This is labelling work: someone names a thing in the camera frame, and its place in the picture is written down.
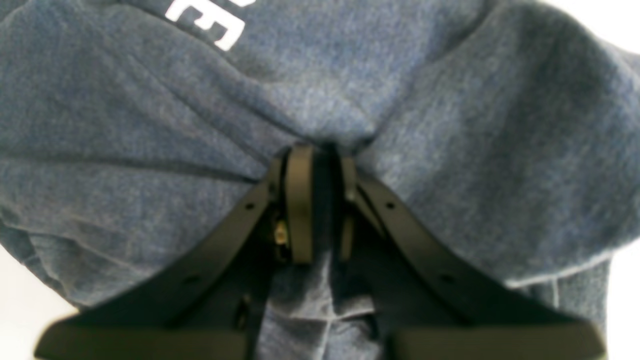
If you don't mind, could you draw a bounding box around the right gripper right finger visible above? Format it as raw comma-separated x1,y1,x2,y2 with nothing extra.
340,157,606,360

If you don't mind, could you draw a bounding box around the dark blue t-shirt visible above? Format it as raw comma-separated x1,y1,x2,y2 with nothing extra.
0,0,639,334

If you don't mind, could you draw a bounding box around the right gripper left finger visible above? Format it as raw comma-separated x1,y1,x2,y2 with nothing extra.
34,145,314,360

